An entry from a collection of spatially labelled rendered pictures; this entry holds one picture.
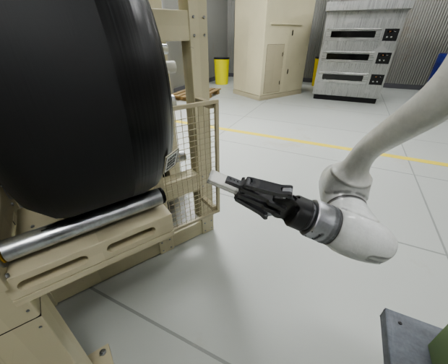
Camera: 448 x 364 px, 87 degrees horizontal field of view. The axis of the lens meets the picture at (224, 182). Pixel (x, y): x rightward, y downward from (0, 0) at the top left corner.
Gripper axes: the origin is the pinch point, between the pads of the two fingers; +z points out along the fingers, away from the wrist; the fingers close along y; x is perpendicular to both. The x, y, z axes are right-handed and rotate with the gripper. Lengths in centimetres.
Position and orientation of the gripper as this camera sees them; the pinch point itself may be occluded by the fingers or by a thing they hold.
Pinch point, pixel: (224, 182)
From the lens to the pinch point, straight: 52.0
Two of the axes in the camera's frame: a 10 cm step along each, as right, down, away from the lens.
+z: -9.2, -3.8, -0.8
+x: 2.6, -7.6, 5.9
